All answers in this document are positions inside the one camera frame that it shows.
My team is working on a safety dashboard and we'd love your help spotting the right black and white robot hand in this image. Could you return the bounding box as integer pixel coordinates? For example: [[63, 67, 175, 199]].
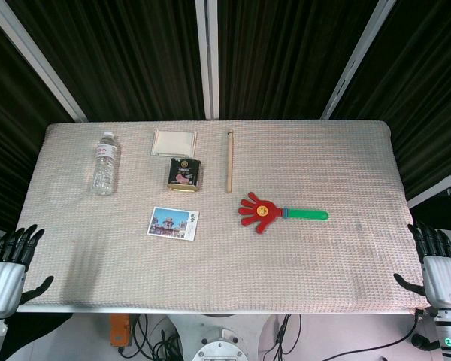
[[393, 220, 451, 311]]

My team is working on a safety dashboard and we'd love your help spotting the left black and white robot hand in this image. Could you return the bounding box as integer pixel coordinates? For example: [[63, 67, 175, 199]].
[[0, 224, 55, 320]]

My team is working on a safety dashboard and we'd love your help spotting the red hand clapper green handle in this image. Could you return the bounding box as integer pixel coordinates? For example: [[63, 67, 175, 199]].
[[238, 191, 329, 235]]

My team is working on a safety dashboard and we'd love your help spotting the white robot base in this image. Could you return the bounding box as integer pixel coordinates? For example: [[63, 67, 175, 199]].
[[164, 313, 285, 361]]

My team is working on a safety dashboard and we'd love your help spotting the orange device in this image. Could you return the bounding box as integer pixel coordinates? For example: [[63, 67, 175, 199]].
[[109, 314, 132, 348]]

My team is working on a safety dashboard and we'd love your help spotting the clear plastic water bottle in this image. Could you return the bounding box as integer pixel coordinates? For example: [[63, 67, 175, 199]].
[[90, 131, 119, 196]]

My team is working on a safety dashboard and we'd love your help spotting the building photo postcard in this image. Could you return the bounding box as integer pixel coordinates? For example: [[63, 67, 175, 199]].
[[147, 206, 201, 242]]

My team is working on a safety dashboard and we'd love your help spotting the black luncheon meat can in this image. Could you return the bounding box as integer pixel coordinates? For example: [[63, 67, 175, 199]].
[[167, 157, 203, 193]]

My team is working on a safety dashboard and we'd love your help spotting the beige waffle weave tablecloth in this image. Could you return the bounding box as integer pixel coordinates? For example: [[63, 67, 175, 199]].
[[17, 120, 431, 314]]

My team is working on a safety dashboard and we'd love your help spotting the white plastic tray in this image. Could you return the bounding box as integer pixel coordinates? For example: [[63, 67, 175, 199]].
[[150, 129, 198, 159]]

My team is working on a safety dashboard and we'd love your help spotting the wooden stick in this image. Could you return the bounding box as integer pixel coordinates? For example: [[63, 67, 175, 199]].
[[225, 129, 235, 194]]

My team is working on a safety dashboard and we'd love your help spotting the black curtain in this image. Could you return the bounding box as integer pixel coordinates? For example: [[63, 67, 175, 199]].
[[0, 0, 451, 231]]

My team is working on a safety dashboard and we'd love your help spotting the black cable with plug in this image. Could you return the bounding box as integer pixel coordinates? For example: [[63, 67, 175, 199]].
[[321, 308, 443, 361]]

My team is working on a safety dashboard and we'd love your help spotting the white frame rail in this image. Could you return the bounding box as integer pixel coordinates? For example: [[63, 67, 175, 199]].
[[407, 176, 451, 209]]

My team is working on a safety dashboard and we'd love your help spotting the black cable bundle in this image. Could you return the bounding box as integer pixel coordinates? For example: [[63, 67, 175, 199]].
[[117, 314, 183, 361]]

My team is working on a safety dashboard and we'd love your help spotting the aluminium frame post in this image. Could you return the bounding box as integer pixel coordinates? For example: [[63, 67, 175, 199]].
[[319, 0, 398, 121], [0, 0, 89, 123], [195, 0, 221, 121]]

